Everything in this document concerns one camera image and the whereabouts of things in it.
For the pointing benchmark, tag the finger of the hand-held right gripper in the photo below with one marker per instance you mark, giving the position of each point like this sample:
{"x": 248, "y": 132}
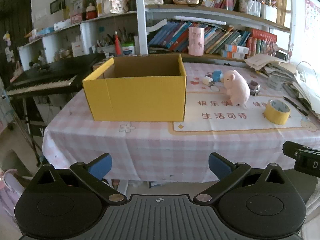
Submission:
{"x": 291, "y": 148}

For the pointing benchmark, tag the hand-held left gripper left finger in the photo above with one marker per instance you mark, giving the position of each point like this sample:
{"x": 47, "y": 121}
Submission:
{"x": 101, "y": 166}

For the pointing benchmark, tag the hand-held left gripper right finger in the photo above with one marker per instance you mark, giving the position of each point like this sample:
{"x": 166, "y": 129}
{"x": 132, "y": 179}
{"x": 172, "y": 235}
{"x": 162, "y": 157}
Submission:
{"x": 220, "y": 166}

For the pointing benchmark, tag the yellow tape roll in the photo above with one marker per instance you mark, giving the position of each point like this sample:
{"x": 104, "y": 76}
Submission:
{"x": 271, "y": 115}

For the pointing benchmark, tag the small grey toy car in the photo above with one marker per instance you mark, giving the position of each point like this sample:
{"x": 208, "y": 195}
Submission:
{"x": 254, "y": 88}

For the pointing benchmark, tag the yellow cardboard box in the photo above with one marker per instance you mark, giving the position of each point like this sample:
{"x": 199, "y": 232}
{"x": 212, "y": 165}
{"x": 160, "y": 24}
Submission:
{"x": 135, "y": 100}

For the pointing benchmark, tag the pink plush pig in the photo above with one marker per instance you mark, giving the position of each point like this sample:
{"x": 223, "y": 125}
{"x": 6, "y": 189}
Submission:
{"x": 237, "y": 87}

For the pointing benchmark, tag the small cream toy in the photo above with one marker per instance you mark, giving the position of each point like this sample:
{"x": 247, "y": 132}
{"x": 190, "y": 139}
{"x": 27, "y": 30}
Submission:
{"x": 207, "y": 80}

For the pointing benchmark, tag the white bottle with blue cap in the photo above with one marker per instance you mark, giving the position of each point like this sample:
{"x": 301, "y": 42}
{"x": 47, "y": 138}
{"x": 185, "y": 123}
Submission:
{"x": 217, "y": 75}

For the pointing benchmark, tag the pink checked cloth desktop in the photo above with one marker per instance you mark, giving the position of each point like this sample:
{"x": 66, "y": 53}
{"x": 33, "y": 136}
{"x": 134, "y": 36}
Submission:
{"x": 125, "y": 150}

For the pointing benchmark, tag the printed pink desk mat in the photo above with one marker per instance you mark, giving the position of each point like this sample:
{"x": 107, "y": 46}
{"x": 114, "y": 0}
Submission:
{"x": 225, "y": 123}

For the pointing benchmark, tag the black pen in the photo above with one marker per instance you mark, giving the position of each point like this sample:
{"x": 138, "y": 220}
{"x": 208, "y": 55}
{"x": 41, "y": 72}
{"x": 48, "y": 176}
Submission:
{"x": 296, "y": 106}

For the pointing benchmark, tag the pile of papers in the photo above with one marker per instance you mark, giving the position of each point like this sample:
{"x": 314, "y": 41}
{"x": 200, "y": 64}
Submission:
{"x": 300, "y": 85}

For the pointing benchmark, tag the black keyboard stand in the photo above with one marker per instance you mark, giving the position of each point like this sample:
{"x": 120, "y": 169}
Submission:
{"x": 35, "y": 120}

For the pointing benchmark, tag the pink cloth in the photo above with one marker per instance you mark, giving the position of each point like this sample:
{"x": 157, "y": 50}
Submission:
{"x": 12, "y": 195}

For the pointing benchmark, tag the black keyboard piano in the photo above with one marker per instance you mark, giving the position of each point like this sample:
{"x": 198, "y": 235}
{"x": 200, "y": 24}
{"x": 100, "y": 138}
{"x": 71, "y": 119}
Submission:
{"x": 50, "y": 72}

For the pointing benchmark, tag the orange and white carton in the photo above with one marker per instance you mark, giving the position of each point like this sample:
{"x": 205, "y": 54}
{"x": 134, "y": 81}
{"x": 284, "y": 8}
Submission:
{"x": 232, "y": 55}
{"x": 237, "y": 48}

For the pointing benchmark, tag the red book box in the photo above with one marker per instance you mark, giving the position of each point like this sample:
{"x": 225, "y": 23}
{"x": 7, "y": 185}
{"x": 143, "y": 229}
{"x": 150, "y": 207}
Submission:
{"x": 262, "y": 38}

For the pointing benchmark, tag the brush holder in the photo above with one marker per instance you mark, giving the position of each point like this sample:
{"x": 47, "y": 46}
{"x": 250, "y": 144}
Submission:
{"x": 106, "y": 47}

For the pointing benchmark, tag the white jar blue label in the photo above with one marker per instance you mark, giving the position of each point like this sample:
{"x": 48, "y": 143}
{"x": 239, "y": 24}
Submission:
{"x": 128, "y": 50}

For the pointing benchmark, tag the white box red label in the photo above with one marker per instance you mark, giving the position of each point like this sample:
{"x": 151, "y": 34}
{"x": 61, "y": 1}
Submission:
{"x": 78, "y": 48}

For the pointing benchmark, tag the red cone candle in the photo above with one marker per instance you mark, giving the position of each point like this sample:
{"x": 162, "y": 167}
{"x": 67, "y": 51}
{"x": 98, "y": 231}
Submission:
{"x": 118, "y": 45}

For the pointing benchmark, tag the pink printed cup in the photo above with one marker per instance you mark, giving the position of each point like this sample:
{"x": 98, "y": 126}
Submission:
{"x": 196, "y": 41}

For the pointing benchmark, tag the white storage box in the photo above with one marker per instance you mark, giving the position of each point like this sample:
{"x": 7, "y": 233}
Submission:
{"x": 268, "y": 13}

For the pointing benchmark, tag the row of slanted books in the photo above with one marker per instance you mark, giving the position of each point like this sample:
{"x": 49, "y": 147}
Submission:
{"x": 175, "y": 36}

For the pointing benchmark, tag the white shelf unit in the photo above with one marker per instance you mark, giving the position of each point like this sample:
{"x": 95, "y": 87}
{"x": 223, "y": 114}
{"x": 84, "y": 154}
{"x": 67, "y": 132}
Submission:
{"x": 141, "y": 30}

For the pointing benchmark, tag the white tissue box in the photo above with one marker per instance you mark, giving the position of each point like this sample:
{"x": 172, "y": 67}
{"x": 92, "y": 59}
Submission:
{"x": 62, "y": 25}

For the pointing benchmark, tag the blue tissue pack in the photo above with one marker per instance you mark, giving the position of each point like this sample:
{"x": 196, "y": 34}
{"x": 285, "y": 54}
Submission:
{"x": 45, "y": 30}

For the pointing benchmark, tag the white tube lamp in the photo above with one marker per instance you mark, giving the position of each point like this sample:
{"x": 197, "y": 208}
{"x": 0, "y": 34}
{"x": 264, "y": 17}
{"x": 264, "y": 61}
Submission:
{"x": 200, "y": 20}

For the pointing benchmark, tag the clear marker holder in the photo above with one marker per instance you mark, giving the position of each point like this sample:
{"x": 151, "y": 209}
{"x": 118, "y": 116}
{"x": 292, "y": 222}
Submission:
{"x": 250, "y": 6}

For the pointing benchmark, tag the pink small box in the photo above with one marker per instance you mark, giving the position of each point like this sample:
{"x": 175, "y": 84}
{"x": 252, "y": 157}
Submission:
{"x": 76, "y": 17}

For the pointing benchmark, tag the red round doll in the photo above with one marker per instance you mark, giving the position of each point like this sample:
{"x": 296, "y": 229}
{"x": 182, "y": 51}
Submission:
{"x": 91, "y": 12}

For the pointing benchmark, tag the wall poster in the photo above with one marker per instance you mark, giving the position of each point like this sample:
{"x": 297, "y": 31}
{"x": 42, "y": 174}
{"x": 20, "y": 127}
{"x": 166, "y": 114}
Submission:
{"x": 312, "y": 20}

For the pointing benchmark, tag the black picture frame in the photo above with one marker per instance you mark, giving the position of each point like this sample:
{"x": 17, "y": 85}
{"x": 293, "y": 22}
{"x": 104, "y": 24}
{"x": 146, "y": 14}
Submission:
{"x": 57, "y": 5}

